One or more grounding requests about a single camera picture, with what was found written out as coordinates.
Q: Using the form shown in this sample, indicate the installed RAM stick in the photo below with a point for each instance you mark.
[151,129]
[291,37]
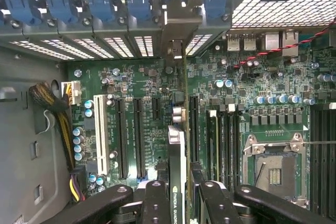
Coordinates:
[214,145]

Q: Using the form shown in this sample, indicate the thin metal locking lever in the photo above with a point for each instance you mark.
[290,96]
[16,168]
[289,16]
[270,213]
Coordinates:
[320,142]

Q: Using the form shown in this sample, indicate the long black expansion slot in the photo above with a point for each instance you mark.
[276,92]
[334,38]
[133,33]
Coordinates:
[194,129]
[122,140]
[139,140]

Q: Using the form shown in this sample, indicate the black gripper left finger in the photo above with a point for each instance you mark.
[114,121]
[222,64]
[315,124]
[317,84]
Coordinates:
[155,205]

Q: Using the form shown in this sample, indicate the grey open PC case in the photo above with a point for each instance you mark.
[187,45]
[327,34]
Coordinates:
[21,129]

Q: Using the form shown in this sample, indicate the blue slot latch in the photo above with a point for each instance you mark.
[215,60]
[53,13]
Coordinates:
[101,3]
[216,1]
[61,5]
[138,2]
[18,6]

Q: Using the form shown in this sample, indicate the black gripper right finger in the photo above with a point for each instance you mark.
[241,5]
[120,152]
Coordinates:
[218,205]

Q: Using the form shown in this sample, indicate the metal CPU socket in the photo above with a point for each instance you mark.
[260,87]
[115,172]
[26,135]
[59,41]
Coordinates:
[275,171]

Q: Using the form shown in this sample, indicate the white power connector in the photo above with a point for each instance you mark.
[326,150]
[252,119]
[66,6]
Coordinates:
[74,93]

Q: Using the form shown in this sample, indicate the short black expansion slot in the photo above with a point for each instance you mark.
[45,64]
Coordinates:
[156,108]

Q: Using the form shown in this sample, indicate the white PCI expansion slot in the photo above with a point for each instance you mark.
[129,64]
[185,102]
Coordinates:
[102,134]

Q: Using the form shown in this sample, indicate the green motherboard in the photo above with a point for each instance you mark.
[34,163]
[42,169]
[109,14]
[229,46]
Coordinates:
[155,140]

